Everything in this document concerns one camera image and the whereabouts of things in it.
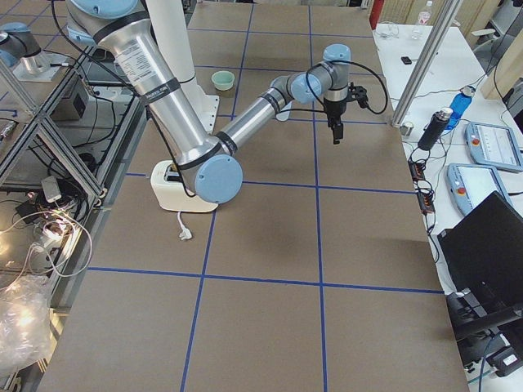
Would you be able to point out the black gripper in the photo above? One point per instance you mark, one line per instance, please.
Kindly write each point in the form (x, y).
(333, 109)

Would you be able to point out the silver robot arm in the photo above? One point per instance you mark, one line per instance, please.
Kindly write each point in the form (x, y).
(150, 42)
(20, 50)

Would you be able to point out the black thermos bottle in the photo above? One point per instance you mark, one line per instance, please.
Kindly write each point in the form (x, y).
(432, 132)

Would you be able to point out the green bowl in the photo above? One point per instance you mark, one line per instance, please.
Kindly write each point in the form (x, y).
(223, 80)

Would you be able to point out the blue water bottle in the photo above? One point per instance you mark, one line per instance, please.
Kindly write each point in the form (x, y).
(459, 105)

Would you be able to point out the near teach pendant tablet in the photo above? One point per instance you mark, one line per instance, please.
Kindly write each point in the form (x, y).
(470, 184)

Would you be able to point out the teach pendant tablet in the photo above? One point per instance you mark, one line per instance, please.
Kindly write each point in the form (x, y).
(494, 145)
(470, 184)

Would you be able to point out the far teach pendant tablet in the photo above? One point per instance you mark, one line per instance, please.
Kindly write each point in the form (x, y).
(494, 145)

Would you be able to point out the cream toaster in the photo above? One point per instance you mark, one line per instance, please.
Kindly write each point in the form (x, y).
(169, 191)

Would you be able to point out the white toaster plug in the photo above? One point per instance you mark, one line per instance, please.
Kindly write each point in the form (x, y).
(185, 233)

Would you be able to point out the black laptop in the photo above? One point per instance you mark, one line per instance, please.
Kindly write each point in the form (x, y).
(483, 253)

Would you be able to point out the crumpled clear plastic bag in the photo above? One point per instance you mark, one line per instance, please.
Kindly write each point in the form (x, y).
(25, 323)

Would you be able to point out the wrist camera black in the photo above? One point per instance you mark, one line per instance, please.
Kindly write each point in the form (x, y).
(358, 94)

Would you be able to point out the aluminium frame post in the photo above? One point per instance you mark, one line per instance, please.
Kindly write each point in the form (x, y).
(435, 38)

